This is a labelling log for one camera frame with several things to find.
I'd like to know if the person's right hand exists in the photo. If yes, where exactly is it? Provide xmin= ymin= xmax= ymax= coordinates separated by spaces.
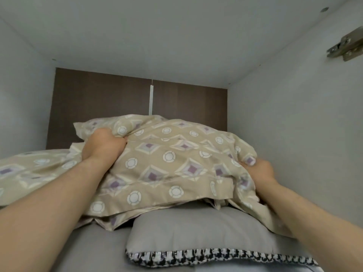
xmin=240 ymin=159 xmax=280 ymax=196

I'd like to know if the person's right forearm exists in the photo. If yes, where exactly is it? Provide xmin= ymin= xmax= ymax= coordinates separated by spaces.
xmin=255 ymin=181 xmax=363 ymax=272

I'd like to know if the grey houndstooth cushion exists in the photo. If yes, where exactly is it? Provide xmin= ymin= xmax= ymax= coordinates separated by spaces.
xmin=52 ymin=226 xmax=134 ymax=272
xmin=125 ymin=205 xmax=324 ymax=272

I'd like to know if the person's left hand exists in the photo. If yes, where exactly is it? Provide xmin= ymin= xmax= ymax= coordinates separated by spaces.
xmin=81 ymin=128 xmax=127 ymax=171

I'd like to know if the beige diamond patterned pillow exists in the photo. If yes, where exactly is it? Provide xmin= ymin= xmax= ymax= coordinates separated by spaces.
xmin=0 ymin=148 xmax=85 ymax=209
xmin=73 ymin=114 xmax=297 ymax=239

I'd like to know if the person's left forearm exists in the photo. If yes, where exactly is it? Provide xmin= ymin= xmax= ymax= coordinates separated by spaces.
xmin=0 ymin=160 xmax=114 ymax=272

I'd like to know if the metal door hinge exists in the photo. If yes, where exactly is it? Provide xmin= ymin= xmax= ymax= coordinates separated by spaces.
xmin=326 ymin=26 xmax=363 ymax=62

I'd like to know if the white wardrobe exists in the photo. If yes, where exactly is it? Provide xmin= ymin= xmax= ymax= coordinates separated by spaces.
xmin=0 ymin=0 xmax=363 ymax=272

